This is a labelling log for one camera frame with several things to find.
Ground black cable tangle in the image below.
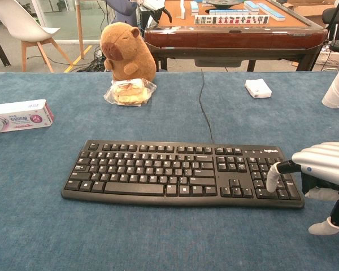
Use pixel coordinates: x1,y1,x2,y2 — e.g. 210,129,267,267
73,45,114,73

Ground blue table mat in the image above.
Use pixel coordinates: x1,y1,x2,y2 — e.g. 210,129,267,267
0,71,339,271

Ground small white box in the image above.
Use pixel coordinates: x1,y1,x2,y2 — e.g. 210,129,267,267
244,78,272,99

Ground white plastic basket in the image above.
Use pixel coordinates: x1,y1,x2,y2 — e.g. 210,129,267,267
319,47,339,68

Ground wooden pole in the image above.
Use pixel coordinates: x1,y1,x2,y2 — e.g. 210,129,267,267
75,0,85,59

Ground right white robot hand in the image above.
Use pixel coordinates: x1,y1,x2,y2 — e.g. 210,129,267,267
266,141,339,235

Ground white pink toothpaste box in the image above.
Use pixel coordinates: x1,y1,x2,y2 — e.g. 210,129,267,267
0,99,55,135

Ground black curved robot part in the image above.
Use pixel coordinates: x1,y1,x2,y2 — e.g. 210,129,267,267
149,6,173,25

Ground brown mahjong table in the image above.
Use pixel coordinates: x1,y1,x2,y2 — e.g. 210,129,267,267
144,0,328,72

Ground black logitech keyboard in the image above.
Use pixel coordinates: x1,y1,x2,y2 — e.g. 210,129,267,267
60,139,305,209

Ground brown capybara plush toy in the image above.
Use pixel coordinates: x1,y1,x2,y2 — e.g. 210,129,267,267
99,21,158,82

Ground bagged sandwich bread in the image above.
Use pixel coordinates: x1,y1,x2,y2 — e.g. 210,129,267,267
103,78,158,107

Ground black tripod stand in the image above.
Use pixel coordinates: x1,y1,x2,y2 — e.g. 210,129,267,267
326,0,339,33

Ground black keyboard cable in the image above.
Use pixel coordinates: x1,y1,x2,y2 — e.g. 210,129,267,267
199,69,215,143

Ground white chair wooden legs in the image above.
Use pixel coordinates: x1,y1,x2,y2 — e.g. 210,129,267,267
0,0,74,73

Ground white cardboard paper roll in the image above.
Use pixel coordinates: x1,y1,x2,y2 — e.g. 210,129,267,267
321,68,339,110

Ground face-up mahjong tile row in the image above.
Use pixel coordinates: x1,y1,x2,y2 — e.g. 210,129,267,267
194,14,271,25

